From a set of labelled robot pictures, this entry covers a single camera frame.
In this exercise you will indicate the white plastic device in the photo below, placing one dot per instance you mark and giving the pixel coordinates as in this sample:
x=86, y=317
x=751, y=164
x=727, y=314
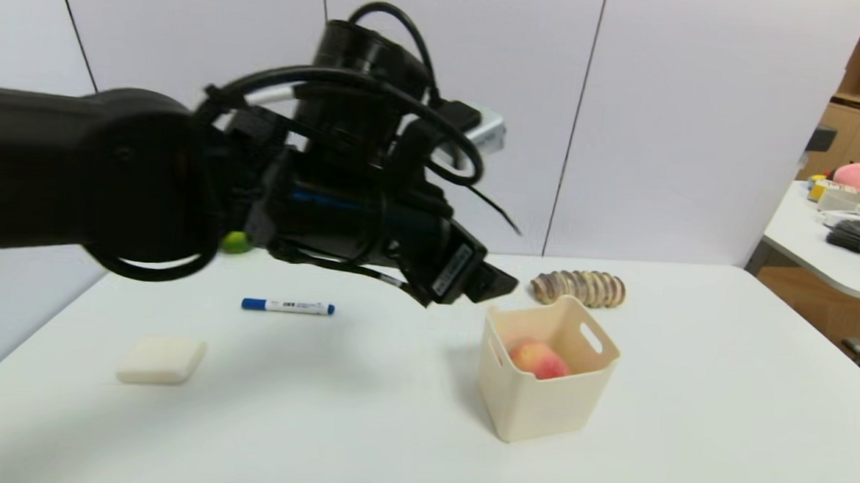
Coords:
x=844, y=198

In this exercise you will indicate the brown striped bread loaf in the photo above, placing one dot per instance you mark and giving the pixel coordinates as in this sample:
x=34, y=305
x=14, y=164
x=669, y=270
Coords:
x=581, y=286

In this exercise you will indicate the white side table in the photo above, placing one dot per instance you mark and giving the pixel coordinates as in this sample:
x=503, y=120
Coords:
x=819, y=256

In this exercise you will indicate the green round fruit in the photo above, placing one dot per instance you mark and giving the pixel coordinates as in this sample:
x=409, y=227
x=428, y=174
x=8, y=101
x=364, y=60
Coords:
x=237, y=242

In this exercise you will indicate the yellow box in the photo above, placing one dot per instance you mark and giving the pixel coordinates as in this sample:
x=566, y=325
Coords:
x=820, y=190

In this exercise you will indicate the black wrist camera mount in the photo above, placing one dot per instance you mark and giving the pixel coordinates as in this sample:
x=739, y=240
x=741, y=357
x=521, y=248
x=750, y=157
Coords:
x=368, y=84

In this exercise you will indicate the white soap block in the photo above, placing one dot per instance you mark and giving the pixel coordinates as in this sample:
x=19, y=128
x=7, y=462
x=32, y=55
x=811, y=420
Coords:
x=162, y=359

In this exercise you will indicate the black mounted device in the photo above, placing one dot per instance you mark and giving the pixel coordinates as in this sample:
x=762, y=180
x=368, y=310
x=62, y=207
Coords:
x=822, y=137

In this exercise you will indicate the red peach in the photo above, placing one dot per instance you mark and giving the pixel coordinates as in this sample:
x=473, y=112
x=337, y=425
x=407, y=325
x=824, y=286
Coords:
x=539, y=359

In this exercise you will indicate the blue white marker pen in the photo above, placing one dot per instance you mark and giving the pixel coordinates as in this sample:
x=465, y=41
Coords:
x=287, y=306

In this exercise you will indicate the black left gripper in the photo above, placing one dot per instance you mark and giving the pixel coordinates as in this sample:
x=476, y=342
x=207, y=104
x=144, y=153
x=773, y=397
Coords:
x=455, y=271

